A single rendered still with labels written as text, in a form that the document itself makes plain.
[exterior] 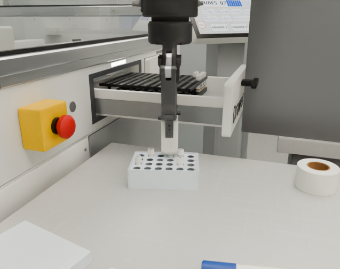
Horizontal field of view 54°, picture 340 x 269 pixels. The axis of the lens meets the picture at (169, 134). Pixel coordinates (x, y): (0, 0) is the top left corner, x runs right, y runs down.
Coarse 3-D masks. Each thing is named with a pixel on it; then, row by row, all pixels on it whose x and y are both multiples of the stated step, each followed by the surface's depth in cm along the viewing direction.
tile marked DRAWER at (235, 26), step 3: (231, 24) 154; (234, 24) 155; (237, 24) 156; (240, 24) 156; (243, 24) 157; (246, 24) 158; (231, 27) 154; (234, 27) 154; (237, 27) 155; (240, 27) 156; (243, 27) 156; (246, 27) 157; (234, 30) 154; (237, 30) 154; (240, 30) 155; (243, 30) 155; (246, 30) 156
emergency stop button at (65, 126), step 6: (60, 120) 53; (66, 120) 54; (72, 120) 55; (60, 126) 53; (66, 126) 54; (72, 126) 55; (60, 132) 53; (66, 132) 54; (72, 132) 55; (66, 138) 55
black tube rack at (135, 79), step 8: (112, 80) 83; (120, 80) 82; (128, 80) 82; (136, 80) 82; (144, 80) 82; (152, 80) 82; (184, 80) 82; (192, 80) 82; (120, 88) 87; (128, 88) 87; (136, 88) 87; (144, 88) 75; (152, 88) 74; (160, 88) 74
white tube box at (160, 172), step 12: (144, 156) 63; (156, 156) 63; (192, 156) 64; (132, 168) 58; (144, 168) 59; (156, 168) 59; (168, 168) 59; (180, 168) 59; (192, 168) 59; (132, 180) 58; (144, 180) 58; (156, 180) 58; (168, 180) 58; (180, 180) 57; (192, 180) 57
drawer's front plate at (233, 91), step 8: (240, 72) 76; (232, 80) 66; (240, 80) 74; (224, 88) 63; (232, 88) 63; (240, 88) 75; (224, 96) 64; (232, 96) 63; (240, 96) 77; (224, 104) 64; (232, 104) 64; (224, 112) 65; (232, 112) 66; (240, 112) 81; (224, 120) 65; (232, 120) 67; (224, 128) 66; (232, 128) 68; (224, 136) 67
